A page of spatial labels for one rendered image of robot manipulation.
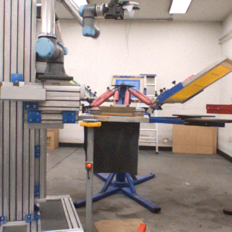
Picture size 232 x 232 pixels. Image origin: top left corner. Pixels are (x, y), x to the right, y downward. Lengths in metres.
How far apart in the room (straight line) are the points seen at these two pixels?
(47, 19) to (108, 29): 5.31
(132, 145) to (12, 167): 0.91
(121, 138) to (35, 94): 0.83
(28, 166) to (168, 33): 5.53
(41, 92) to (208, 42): 5.77
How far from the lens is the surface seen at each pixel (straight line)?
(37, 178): 2.32
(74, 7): 2.07
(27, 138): 2.21
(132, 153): 2.38
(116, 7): 1.88
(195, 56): 7.16
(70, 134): 7.21
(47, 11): 1.98
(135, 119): 2.25
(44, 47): 1.91
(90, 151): 2.11
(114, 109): 2.85
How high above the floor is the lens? 1.09
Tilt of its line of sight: 3 degrees down
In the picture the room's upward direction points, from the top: 2 degrees clockwise
